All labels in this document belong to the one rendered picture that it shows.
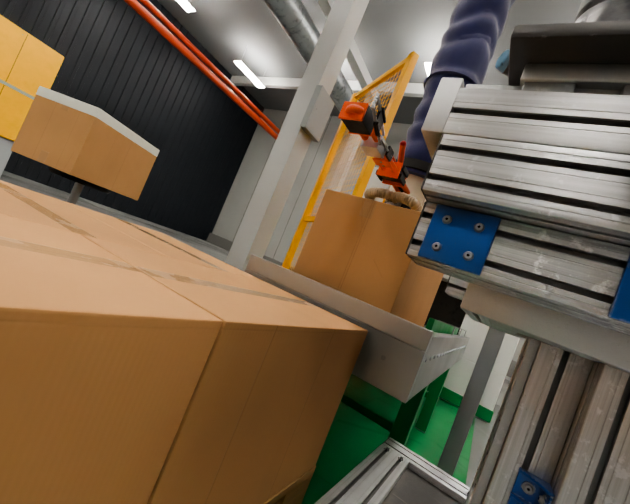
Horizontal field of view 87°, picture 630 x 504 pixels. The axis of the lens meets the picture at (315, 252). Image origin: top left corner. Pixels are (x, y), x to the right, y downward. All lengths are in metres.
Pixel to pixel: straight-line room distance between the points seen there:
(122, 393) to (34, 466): 0.08
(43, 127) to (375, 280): 2.03
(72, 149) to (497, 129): 2.13
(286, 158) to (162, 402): 1.97
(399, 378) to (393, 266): 0.34
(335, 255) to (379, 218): 0.20
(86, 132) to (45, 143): 0.25
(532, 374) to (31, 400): 0.68
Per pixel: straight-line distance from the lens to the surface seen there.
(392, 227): 1.15
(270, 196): 2.23
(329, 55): 2.58
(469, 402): 1.58
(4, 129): 7.99
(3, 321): 0.32
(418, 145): 1.49
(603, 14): 0.65
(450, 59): 1.68
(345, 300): 1.07
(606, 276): 0.53
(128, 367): 0.39
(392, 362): 1.03
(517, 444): 0.73
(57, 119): 2.46
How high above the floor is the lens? 0.65
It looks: 3 degrees up
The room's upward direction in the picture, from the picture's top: 22 degrees clockwise
